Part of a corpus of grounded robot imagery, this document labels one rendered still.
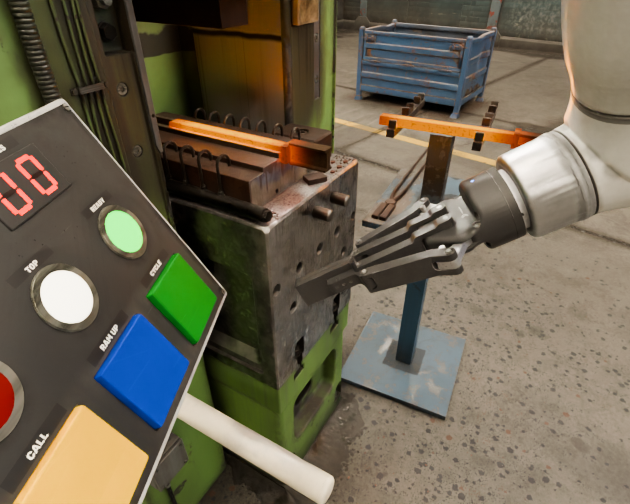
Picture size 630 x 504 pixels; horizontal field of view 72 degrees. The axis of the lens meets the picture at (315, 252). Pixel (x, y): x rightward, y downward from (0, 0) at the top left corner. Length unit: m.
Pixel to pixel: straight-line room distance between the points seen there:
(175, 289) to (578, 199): 0.40
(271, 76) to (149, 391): 0.88
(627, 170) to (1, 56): 0.67
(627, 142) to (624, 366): 1.73
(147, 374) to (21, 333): 0.11
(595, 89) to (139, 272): 0.42
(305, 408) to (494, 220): 1.09
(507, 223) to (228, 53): 0.92
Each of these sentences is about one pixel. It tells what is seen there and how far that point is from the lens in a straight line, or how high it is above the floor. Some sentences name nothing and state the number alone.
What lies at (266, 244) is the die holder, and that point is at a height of 0.88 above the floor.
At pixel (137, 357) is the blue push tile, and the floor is 1.03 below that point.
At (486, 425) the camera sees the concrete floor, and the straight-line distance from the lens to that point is 1.69.
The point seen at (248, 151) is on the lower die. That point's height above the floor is 0.99.
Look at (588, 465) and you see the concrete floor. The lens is 1.73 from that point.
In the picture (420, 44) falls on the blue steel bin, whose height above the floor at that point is 0.61.
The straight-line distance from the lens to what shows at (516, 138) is 1.11.
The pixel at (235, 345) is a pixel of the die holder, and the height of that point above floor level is 0.53.
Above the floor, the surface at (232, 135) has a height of 1.01.
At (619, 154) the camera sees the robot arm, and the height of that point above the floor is 1.18.
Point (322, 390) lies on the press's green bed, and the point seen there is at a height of 0.15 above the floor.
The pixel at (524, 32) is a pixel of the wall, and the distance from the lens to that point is 8.69.
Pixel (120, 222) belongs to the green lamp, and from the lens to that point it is 0.47.
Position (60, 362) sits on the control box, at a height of 1.06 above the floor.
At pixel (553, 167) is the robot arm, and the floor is 1.16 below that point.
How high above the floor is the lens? 1.32
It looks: 35 degrees down
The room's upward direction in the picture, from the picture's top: straight up
